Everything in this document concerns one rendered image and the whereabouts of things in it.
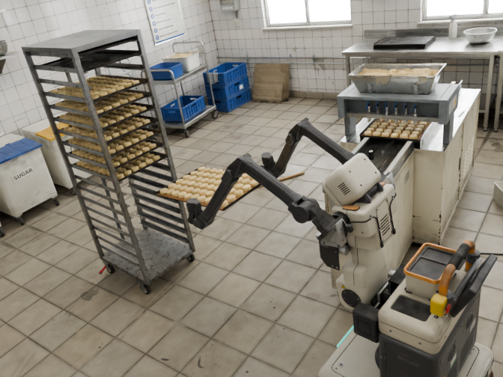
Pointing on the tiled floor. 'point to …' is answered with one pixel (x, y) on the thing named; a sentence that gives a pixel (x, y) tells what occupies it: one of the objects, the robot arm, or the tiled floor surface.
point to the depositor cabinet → (437, 170)
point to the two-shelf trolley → (183, 94)
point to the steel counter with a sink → (449, 48)
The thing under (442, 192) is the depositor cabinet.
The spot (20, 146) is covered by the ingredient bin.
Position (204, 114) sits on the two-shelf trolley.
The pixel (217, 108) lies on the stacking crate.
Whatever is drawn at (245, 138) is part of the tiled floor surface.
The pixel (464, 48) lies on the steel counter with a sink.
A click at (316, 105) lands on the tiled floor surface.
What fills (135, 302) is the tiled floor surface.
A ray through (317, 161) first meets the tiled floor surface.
